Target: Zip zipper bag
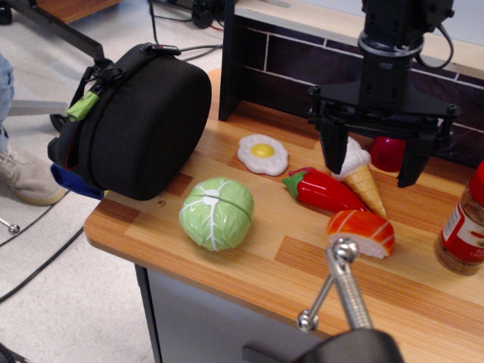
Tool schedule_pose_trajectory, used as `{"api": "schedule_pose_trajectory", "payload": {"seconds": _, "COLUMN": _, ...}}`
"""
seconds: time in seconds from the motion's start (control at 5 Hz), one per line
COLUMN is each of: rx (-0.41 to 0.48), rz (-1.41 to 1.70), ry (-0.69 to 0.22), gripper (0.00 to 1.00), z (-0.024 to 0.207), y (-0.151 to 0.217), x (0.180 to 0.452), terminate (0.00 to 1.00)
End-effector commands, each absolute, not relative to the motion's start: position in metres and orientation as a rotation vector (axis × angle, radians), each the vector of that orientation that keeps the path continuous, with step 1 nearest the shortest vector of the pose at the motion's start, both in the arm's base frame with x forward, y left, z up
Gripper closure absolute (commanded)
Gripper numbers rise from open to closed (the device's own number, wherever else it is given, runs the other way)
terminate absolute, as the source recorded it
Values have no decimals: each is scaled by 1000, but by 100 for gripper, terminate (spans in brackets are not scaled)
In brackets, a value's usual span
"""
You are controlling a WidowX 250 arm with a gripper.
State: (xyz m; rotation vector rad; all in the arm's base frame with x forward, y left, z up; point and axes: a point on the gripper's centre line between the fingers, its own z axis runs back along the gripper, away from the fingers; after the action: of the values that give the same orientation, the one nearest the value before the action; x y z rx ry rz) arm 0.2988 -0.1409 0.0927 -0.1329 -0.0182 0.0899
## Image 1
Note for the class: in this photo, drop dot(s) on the green zipper pull tab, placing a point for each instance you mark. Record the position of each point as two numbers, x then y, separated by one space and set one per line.
82 107

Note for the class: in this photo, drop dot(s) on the grey cabinet front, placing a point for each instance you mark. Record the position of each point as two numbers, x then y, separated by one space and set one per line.
188 324

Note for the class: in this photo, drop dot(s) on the grey table leg frame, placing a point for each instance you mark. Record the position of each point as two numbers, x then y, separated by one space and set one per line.
30 9

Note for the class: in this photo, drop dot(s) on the small metal ball rod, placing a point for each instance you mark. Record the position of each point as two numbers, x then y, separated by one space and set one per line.
13 229

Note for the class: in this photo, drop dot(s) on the toy green cabbage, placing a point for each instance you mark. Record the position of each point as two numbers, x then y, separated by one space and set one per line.
218 213

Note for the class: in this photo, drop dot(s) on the toy red apple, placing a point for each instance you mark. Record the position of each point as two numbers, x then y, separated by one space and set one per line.
387 154

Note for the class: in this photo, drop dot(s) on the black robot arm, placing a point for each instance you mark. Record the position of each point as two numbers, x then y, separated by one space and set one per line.
392 39

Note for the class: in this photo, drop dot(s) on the metal clamp screw handle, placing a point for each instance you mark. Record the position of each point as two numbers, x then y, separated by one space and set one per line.
340 255

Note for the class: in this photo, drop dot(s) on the dark brick pattern backsplash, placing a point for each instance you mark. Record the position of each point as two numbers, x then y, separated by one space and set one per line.
275 50

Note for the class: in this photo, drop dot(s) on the toy fried egg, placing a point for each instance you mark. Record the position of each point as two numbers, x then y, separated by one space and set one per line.
262 154

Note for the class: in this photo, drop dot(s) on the spice jar red lid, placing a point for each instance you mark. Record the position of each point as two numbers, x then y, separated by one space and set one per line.
460 244

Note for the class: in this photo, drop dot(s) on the toy ice cream cone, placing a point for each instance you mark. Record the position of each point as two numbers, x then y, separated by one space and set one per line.
356 174

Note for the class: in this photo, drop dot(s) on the toy red chili pepper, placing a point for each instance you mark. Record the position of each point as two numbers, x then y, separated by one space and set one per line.
315 188

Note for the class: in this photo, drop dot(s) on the beige sneaker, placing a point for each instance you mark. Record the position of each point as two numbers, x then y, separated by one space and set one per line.
29 178

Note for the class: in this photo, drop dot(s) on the blue jeans leg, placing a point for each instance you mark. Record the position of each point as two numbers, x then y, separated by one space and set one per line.
6 97

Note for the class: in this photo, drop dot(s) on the black zipper bag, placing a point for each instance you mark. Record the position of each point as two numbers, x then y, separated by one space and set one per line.
151 113

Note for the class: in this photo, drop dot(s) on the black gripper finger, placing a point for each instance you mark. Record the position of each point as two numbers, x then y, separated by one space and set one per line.
334 138
416 157

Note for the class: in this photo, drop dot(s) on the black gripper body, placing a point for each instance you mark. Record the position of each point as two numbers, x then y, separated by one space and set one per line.
417 115

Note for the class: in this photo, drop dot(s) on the blue clamp under bag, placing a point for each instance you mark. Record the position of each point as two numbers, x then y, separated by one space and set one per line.
73 182

